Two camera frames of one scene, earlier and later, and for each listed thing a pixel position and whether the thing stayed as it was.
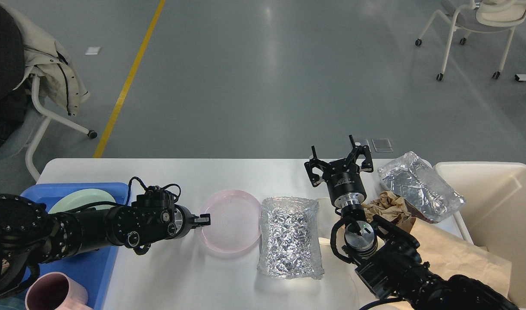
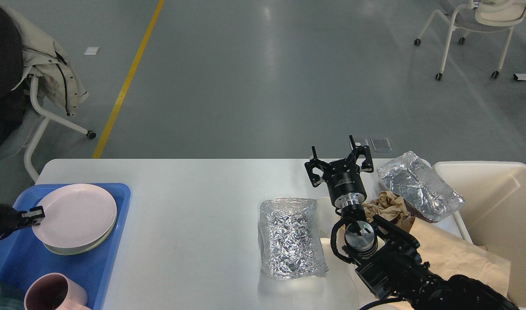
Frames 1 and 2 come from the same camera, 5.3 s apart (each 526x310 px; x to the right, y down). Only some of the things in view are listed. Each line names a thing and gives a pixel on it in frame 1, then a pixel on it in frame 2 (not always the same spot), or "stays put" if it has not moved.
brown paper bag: (447, 254) stays put
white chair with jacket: (48, 116) stays put
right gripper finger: (359, 150) stays put
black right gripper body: (342, 177) stays put
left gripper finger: (203, 220) → (33, 217)
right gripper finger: (314, 162) stays put
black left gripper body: (189, 221) → (2, 220)
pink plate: (235, 221) → (76, 215)
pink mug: (54, 290) stays put
